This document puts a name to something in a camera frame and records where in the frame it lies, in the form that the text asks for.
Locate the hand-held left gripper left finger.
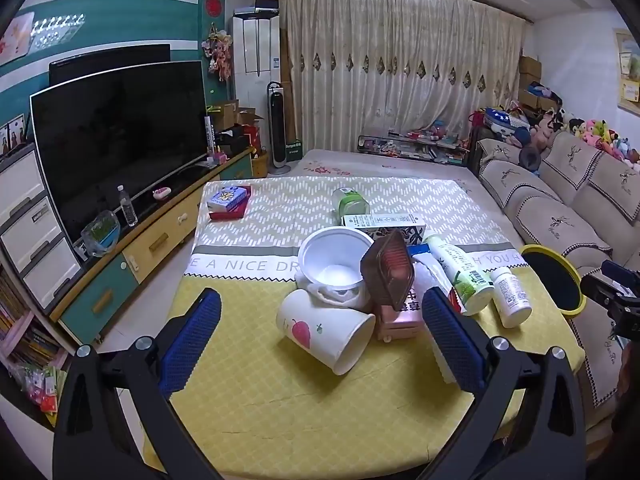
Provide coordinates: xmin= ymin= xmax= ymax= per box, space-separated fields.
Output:
xmin=52 ymin=287 xmax=223 ymax=480

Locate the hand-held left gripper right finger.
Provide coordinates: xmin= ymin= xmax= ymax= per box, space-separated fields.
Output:
xmin=417 ymin=287 xmax=587 ymax=480

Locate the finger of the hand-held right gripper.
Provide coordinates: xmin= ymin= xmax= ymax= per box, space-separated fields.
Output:
xmin=580 ymin=274 xmax=620 ymax=309
xmin=601 ymin=260 xmax=640 ymax=286

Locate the yellow-rimmed dark trash bin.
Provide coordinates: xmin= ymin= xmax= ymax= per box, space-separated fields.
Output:
xmin=520 ymin=245 xmax=587 ymax=316

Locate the pink box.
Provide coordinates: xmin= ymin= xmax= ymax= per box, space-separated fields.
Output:
xmin=372 ymin=285 xmax=462 ymax=345

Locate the white bottle green label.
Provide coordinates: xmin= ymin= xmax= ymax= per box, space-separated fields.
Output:
xmin=424 ymin=234 xmax=495 ymax=317

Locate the small white bottle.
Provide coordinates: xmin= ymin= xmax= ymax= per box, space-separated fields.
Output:
xmin=490 ymin=266 xmax=533 ymax=329

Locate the white blue packet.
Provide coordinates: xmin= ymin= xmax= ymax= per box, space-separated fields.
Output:
xmin=406 ymin=242 xmax=453 ymax=291

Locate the brown plastic container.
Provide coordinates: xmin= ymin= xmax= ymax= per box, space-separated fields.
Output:
xmin=360 ymin=229 xmax=416 ymax=312

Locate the white paper cup pink leaf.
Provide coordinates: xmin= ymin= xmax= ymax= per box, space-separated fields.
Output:
xmin=276 ymin=289 xmax=377 ymax=377

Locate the white box floral print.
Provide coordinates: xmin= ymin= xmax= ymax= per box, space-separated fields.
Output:
xmin=342 ymin=213 xmax=427 ymax=248

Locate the white plastic bowl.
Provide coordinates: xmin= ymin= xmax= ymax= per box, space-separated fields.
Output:
xmin=298 ymin=226 xmax=376 ymax=301

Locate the clear jar green lid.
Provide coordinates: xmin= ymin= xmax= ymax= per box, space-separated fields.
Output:
xmin=332 ymin=186 xmax=371 ymax=218

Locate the beige sofa with deer covers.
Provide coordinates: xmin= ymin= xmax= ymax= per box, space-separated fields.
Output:
xmin=470 ymin=130 xmax=640 ymax=431

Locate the teal yellow television cabinet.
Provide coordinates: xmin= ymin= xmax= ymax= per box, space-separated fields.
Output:
xmin=50 ymin=147 xmax=253 ymax=346

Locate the yellow white patterned tablecloth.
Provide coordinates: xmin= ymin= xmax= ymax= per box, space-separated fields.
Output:
xmin=142 ymin=176 xmax=586 ymax=480

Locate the red flat box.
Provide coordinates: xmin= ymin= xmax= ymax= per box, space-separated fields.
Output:
xmin=208 ymin=186 xmax=252 ymax=222

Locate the pile of plush toys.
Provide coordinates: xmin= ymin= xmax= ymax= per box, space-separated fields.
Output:
xmin=530 ymin=107 xmax=640 ymax=166

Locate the blue white box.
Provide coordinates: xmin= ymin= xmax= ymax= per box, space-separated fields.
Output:
xmin=206 ymin=186 xmax=249 ymax=212

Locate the clear water bottle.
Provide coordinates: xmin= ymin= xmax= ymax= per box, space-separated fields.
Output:
xmin=117 ymin=185 xmax=139 ymax=227

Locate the pile of colourful packets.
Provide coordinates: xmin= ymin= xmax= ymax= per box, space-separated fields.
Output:
xmin=10 ymin=360 xmax=68 ymax=416

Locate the bookshelf with books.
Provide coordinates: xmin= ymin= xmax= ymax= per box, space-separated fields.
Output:
xmin=0 ymin=260 xmax=71 ymax=428

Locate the white plastic drawer unit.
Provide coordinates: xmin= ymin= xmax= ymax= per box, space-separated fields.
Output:
xmin=0 ymin=142 xmax=85 ymax=317

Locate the blue star-print bag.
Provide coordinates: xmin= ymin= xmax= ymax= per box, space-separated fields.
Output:
xmin=482 ymin=106 xmax=531 ymax=135

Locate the cluttered low glass shelf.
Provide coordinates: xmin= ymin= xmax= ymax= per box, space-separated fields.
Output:
xmin=357 ymin=130 xmax=473 ymax=166

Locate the white cylindrical tube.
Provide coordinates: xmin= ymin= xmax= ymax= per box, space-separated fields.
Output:
xmin=202 ymin=114 xmax=217 ymax=157

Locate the large curved television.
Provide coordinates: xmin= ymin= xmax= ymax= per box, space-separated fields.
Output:
xmin=29 ymin=60 xmax=210 ymax=246

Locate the stack of cardboard boxes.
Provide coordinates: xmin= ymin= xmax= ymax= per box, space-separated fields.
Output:
xmin=517 ymin=55 xmax=557 ymax=111

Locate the open cardboard box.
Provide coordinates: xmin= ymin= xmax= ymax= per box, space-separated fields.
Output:
xmin=209 ymin=100 xmax=265 ymax=131

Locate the tower fan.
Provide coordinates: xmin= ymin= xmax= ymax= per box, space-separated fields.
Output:
xmin=266 ymin=81 xmax=292 ymax=169

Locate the beige embroidered curtain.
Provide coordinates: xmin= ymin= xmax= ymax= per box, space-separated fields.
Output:
xmin=274 ymin=0 xmax=526 ymax=153

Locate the white standing air conditioner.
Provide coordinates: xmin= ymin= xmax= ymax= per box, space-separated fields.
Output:
xmin=231 ymin=4 xmax=283 ymax=161

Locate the framed wall picture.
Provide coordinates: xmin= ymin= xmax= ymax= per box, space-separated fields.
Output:
xmin=612 ymin=27 xmax=640 ymax=111

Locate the photo frame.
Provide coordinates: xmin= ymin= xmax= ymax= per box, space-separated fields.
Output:
xmin=0 ymin=114 xmax=28 ymax=157

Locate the artificial flower wall decoration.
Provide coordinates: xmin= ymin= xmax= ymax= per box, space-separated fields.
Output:
xmin=201 ymin=25 xmax=235 ymax=82

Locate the crystal wall decoration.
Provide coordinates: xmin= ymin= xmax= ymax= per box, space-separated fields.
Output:
xmin=27 ymin=11 xmax=87 ymax=55

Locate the pale wall poster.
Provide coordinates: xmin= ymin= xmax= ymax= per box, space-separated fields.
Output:
xmin=0 ymin=10 xmax=36 ymax=63

